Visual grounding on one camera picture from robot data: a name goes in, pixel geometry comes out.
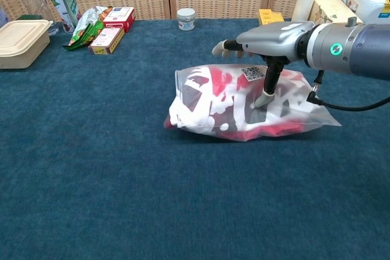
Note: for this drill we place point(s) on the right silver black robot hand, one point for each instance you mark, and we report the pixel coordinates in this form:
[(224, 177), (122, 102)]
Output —
[(274, 39)]

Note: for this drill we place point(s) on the red white black garment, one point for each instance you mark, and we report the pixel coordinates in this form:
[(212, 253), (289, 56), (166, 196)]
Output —
[(219, 80)]

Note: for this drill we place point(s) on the clear plastic zip bag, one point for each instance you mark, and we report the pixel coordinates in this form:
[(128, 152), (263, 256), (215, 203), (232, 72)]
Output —
[(326, 120)]

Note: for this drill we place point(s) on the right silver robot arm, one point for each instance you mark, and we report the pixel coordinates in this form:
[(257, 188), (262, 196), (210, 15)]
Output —
[(350, 47)]

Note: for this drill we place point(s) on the white printed food package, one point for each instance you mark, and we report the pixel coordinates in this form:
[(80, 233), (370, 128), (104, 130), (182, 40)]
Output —
[(91, 13)]

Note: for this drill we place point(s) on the green snack packet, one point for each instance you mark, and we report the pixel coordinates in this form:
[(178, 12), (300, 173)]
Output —
[(85, 33)]

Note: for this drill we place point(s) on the yellow block with holes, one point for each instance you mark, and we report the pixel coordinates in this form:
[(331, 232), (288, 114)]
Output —
[(268, 16)]

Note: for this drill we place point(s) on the white paper roll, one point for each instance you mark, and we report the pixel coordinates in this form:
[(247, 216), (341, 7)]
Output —
[(303, 4)]

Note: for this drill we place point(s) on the yellow beige tissue box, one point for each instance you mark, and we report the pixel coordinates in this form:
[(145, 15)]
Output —
[(329, 7)]

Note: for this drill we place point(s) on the small white jar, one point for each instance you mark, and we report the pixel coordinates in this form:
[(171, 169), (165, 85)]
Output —
[(186, 19)]

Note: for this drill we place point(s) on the red white carton box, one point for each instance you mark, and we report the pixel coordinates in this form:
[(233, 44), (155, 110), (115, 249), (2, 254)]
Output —
[(120, 16)]

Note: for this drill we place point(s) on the pink yellow carton box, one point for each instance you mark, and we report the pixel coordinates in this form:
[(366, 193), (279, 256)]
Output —
[(106, 39)]

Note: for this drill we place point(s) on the blue table carpet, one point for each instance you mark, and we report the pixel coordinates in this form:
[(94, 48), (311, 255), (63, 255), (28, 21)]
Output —
[(122, 181)]

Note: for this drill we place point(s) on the white green canister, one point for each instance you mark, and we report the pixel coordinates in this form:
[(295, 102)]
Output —
[(65, 4)]

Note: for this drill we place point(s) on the beige lunch box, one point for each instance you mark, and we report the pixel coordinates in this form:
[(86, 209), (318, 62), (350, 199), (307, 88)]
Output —
[(21, 40)]

